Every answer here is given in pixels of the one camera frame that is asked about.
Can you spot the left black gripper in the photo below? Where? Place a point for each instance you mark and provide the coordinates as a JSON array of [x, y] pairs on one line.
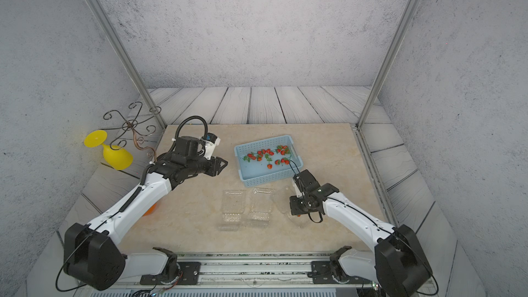
[[215, 163]]

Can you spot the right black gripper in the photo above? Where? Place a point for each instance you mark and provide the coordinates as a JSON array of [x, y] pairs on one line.
[[294, 208]]

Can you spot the clear clamshell container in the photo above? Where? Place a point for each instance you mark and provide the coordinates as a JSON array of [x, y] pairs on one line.
[[261, 207], [281, 199], [233, 206]]

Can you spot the light blue perforated basket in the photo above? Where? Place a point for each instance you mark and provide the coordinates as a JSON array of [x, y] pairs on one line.
[[256, 173]]

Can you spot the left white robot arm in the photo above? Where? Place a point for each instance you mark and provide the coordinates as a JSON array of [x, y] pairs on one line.
[[91, 252]]

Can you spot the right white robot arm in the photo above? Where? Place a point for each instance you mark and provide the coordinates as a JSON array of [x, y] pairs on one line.
[[395, 259]]

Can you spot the strawberry cluster left in basket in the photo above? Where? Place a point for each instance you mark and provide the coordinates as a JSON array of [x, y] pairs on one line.
[[260, 156]]

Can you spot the strawberry cluster in basket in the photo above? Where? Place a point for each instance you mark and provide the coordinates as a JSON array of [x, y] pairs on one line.
[[284, 155], [260, 156]]

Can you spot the strawberry cluster right in basket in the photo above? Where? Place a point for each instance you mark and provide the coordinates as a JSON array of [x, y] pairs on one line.
[[284, 155]]

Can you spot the orange plastic bowl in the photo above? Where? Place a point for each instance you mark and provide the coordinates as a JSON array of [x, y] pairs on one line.
[[151, 210]]

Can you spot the yellow plastic goblet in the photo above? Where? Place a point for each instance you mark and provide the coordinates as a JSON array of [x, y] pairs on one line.
[[118, 158]]

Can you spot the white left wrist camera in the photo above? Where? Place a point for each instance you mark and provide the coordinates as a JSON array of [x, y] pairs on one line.
[[210, 142]]

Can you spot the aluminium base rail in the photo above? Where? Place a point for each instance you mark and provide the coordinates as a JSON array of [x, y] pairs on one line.
[[257, 272]]

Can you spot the dark wire jewellery stand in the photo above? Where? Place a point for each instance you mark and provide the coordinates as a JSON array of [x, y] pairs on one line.
[[134, 129]]

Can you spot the aluminium frame post left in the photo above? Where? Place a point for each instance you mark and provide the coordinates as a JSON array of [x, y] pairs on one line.
[[112, 36]]

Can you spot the aluminium frame post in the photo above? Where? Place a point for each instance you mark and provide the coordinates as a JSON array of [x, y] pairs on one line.
[[112, 36], [403, 25]]

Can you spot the aluminium frame post right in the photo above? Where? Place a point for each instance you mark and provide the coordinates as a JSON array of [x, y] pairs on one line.
[[403, 25]]

